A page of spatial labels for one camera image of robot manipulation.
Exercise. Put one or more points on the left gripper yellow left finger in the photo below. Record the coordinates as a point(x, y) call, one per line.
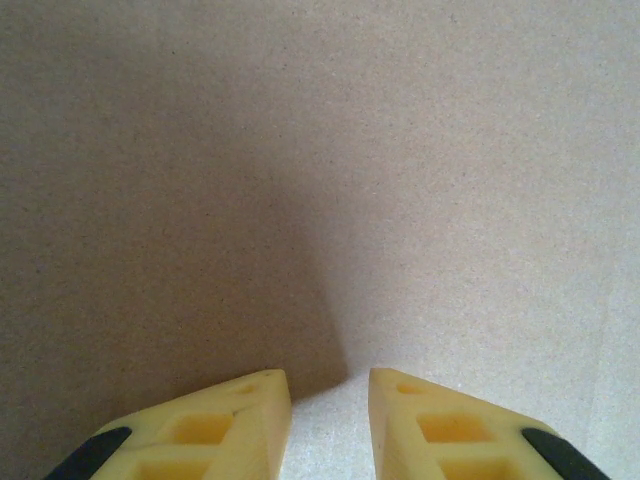
point(250, 415)

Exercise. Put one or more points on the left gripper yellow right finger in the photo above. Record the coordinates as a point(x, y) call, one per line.
point(400, 415)

